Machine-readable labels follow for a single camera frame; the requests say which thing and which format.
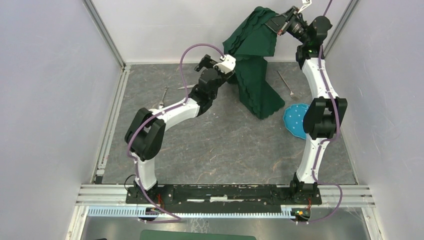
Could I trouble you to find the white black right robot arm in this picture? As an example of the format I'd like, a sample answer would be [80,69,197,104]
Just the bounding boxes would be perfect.
[266,0,348,205]

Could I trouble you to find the black handled knife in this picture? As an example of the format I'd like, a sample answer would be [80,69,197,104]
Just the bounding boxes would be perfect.
[177,84,196,90]

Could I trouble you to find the dark green cloth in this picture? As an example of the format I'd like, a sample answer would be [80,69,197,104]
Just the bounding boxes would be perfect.
[222,6,285,120]

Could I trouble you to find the green mat at bottom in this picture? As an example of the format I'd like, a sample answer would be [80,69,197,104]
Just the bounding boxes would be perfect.
[139,229,256,240]

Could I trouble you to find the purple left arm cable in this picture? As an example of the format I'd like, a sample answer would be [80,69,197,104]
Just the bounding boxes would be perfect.
[125,43,226,223]

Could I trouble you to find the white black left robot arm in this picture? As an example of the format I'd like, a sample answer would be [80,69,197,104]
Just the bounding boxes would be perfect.
[124,54,236,204]

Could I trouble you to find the silver spoon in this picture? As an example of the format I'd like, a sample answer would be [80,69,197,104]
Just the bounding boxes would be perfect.
[158,86,169,109]

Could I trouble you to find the silver fork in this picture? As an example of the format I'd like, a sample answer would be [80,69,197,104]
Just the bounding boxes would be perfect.
[277,71,299,101]

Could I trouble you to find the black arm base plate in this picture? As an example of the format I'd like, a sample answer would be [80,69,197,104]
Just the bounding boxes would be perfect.
[125,184,323,214]

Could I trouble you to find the aluminium frame rails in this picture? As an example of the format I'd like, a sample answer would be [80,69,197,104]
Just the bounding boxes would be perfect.
[64,0,387,240]

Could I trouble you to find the blue slotted cable duct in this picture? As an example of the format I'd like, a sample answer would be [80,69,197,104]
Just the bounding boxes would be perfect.
[87,206,295,220]

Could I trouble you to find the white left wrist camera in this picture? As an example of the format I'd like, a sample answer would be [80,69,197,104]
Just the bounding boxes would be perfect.
[213,54,237,74]

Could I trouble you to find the blue polka dot plate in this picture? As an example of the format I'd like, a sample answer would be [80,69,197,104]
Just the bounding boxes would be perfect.
[282,103,309,140]

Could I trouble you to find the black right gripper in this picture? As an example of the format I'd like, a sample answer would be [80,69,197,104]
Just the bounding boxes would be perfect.
[261,5,310,44]

